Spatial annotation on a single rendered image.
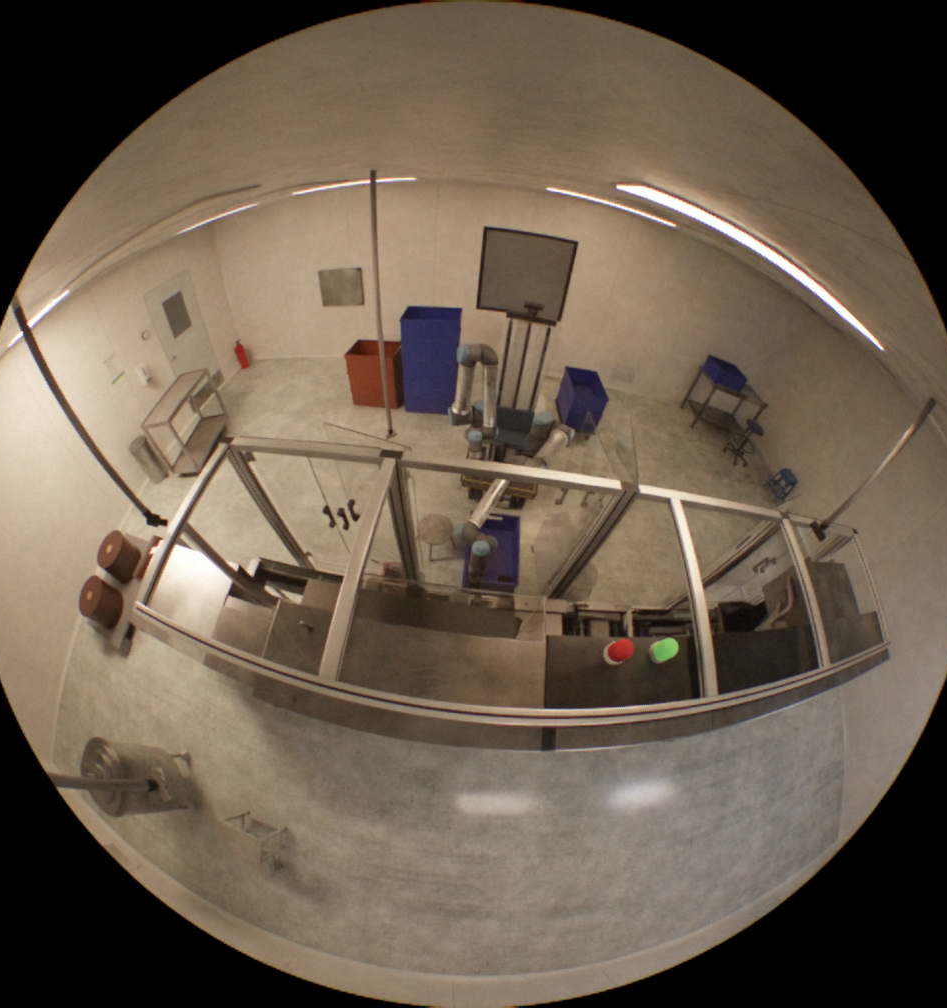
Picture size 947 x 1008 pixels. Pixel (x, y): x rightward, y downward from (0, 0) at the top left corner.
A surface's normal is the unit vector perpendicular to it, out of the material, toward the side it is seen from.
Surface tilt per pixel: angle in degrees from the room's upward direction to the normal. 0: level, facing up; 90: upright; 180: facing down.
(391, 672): 0
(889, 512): 90
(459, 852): 0
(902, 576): 90
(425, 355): 90
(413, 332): 90
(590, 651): 0
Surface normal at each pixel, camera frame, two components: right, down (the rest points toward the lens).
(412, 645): 0.07, -0.59
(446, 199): -0.10, 0.79
